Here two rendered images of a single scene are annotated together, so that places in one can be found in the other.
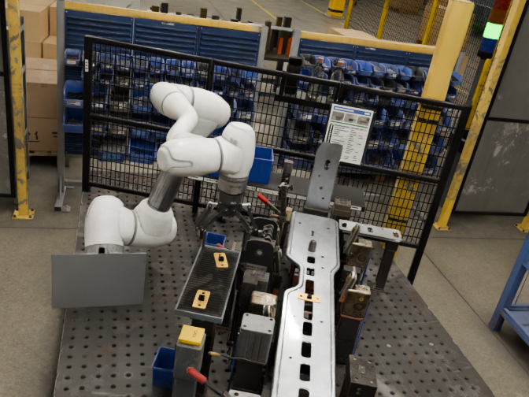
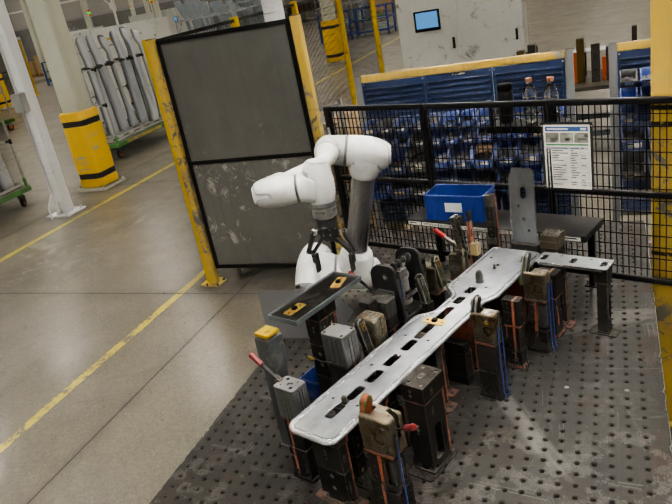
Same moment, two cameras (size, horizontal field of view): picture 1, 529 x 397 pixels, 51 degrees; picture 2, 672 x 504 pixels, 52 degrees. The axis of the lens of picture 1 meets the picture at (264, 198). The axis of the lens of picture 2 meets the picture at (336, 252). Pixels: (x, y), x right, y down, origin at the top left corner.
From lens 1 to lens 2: 1.44 m
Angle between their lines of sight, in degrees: 38
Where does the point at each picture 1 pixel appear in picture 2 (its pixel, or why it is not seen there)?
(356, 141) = (580, 162)
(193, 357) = (265, 349)
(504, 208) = not seen: outside the picture
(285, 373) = (355, 375)
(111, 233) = (311, 274)
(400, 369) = (561, 409)
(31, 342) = not seen: hidden behind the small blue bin
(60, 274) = (267, 308)
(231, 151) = (303, 182)
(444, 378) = (612, 423)
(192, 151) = (269, 186)
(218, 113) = (373, 154)
